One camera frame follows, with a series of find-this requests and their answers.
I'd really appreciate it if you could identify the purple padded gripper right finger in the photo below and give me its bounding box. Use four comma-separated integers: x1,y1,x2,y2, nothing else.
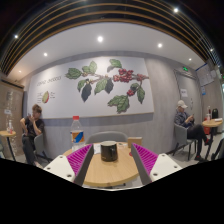
131,143,182,185

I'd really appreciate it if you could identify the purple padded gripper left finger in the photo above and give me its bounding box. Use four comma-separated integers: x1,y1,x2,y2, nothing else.
44,144,94,186

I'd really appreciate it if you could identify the clear plastic water bottle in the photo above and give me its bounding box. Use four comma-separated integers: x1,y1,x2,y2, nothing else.
70,116,85,152

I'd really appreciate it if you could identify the white paper napkin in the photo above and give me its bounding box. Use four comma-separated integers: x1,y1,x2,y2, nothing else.
93,143,101,154

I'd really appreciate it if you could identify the brown cardboard box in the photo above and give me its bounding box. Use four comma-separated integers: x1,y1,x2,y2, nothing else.
128,137,142,148

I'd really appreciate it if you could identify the round wooden table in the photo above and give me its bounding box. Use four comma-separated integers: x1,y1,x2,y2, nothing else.
62,141,140,188

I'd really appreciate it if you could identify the grey chair behind table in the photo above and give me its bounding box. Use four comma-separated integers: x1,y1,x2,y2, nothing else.
86,131,128,144

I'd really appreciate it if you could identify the dark glossy mug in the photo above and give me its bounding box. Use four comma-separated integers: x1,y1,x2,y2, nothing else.
100,141,118,162

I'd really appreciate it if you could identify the grey chair at right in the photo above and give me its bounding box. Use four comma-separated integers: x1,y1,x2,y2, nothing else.
173,124,197,153

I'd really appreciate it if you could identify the grey chair at left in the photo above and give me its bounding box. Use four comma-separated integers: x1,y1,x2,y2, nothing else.
34,134,52,163

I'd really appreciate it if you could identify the seated person white cap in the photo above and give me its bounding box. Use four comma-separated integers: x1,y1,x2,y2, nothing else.
174,100,212,161

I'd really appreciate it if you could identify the seated person in black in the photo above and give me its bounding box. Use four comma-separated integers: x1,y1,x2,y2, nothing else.
20,104,44,168

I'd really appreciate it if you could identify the small round table right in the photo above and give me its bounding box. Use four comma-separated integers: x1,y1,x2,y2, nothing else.
201,118,224,160

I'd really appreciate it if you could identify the small round table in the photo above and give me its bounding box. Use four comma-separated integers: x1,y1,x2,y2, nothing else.
201,118,224,160
0,130,16,161

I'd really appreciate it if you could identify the small round table left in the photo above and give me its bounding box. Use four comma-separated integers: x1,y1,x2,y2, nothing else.
0,130,16,161

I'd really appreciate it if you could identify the grey door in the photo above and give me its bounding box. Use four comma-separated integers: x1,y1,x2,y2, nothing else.
174,70,202,124

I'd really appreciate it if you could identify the coffee plant wall mural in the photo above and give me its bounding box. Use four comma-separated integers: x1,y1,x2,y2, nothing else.
27,57,154,119

